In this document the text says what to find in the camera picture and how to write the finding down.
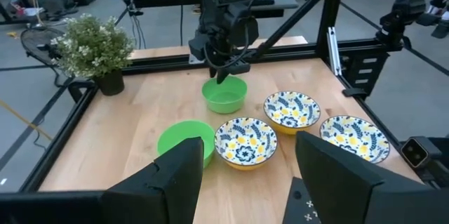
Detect yellow floral patterned bowl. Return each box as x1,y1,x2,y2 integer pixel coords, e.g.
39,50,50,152
319,115,391,164
214,117,279,171
263,91,321,136

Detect silver aluminium bar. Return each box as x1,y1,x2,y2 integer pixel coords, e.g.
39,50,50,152
326,26,343,77

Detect black depth camera box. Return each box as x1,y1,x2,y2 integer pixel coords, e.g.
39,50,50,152
401,136,443,169

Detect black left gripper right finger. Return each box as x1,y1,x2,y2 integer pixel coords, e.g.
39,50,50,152
295,131,384,224

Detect potted white-flowered plant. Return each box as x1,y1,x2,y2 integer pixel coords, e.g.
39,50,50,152
50,13,136,97

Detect black floor fan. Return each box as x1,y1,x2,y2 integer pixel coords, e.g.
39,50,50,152
20,26,69,67

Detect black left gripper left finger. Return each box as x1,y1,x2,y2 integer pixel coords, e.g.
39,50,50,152
102,136,205,224

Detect yellow cable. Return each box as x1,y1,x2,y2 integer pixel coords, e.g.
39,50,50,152
0,99,53,141

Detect green plastic bowl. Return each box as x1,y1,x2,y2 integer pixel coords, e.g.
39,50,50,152
201,74,248,114
156,119,215,169

